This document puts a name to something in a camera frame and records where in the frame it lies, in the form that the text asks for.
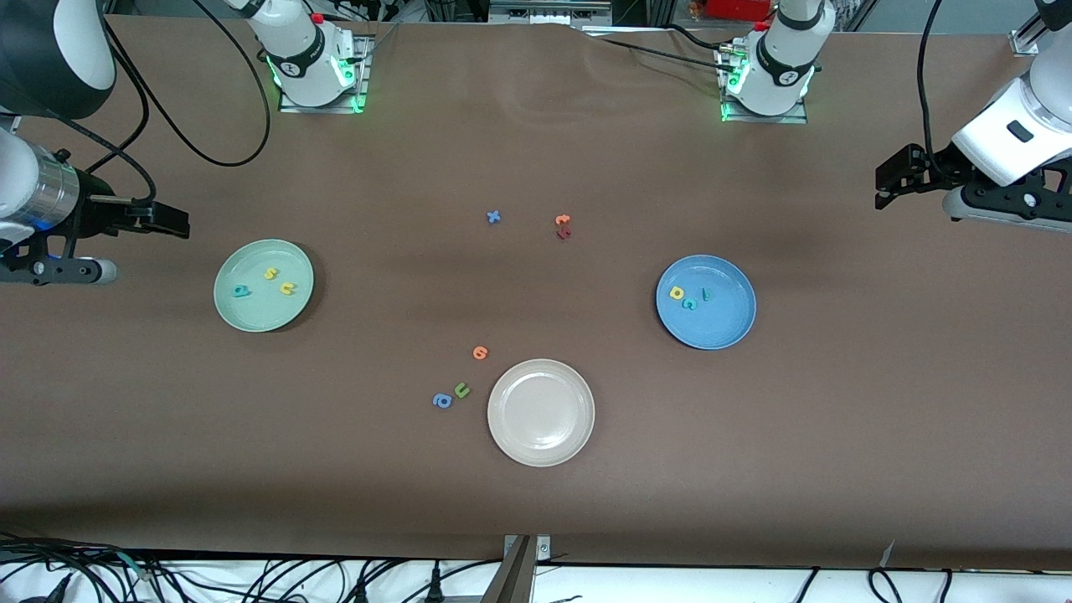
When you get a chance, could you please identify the green plate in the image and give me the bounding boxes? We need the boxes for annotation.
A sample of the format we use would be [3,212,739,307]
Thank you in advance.
[214,240,315,333]

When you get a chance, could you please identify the long black table cable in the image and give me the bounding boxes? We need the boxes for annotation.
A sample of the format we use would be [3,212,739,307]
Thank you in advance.
[578,29,734,72]

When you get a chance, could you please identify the looped black floor cable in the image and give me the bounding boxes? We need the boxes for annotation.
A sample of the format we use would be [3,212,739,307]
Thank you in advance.
[867,568,956,603]

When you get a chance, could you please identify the tangled black floor cables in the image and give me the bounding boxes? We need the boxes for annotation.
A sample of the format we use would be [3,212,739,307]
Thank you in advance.
[0,532,168,603]

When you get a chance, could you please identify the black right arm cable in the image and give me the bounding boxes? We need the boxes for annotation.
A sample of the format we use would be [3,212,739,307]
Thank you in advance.
[59,0,271,206]

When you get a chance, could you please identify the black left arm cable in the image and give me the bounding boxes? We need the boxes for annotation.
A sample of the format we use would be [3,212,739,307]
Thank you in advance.
[917,0,951,181]

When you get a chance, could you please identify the red box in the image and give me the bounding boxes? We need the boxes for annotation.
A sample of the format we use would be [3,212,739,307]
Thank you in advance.
[703,0,776,22]

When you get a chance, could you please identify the blue plate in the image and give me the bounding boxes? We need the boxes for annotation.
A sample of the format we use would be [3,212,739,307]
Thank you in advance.
[656,255,757,350]

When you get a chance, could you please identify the short black table cable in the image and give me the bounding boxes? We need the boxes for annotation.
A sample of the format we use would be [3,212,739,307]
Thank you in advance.
[666,23,738,49]

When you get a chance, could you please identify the beige plate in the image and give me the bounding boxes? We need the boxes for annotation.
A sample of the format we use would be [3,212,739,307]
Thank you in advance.
[487,358,596,467]

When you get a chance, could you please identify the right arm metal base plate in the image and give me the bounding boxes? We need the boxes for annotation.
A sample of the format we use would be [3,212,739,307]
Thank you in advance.
[279,35,374,114]

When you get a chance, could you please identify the aluminium frame profile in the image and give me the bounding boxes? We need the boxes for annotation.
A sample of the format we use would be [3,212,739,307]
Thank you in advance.
[482,536,537,603]

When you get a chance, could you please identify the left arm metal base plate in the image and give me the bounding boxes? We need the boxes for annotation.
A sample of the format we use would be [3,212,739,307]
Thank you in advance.
[719,40,809,125]

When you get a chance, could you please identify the small metal bracket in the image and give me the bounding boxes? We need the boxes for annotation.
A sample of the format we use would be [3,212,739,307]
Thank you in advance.
[502,534,552,562]

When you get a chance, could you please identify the grey equipment box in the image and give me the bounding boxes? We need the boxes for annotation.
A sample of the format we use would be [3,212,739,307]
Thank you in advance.
[490,0,612,26]

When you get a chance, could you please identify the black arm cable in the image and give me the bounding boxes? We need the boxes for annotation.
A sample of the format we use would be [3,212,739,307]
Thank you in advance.
[917,0,951,181]
[59,0,271,206]

